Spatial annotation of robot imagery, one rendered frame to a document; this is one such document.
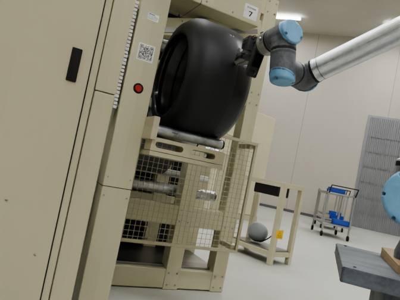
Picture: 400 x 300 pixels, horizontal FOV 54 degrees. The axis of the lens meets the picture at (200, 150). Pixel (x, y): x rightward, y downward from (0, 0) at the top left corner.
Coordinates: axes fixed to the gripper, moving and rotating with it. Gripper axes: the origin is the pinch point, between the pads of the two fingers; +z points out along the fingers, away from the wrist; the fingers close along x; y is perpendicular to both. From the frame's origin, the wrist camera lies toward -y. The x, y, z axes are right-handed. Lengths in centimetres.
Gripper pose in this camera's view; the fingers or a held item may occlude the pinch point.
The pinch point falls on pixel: (236, 63)
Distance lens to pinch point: 172.7
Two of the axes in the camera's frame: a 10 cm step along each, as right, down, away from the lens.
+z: -4.5, 0.7, 8.9
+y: 1.5, -9.8, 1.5
